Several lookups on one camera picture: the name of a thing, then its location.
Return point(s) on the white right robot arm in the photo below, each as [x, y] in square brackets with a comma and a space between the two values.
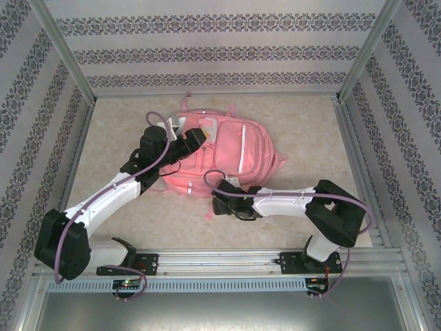
[282, 203]

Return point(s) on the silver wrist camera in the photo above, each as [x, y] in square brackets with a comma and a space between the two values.
[177, 132]
[233, 182]

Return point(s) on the aluminium side rail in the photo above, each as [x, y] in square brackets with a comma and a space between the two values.
[360, 172]
[70, 179]

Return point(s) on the small circuit board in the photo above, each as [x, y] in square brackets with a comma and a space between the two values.
[127, 283]
[317, 285]

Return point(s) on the pink school backpack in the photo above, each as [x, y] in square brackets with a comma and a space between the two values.
[234, 151]

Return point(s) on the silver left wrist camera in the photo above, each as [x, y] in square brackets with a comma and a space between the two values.
[177, 132]

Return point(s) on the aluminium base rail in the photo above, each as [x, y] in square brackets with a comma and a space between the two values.
[220, 262]

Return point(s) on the aluminium corner post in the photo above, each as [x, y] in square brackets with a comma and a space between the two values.
[66, 51]
[367, 51]

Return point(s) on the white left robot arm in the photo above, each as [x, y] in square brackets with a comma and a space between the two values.
[103, 200]

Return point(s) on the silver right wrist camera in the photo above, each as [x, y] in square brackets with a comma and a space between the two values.
[233, 182]

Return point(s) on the grey metal shelf panel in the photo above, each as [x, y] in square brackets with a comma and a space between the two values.
[220, 313]

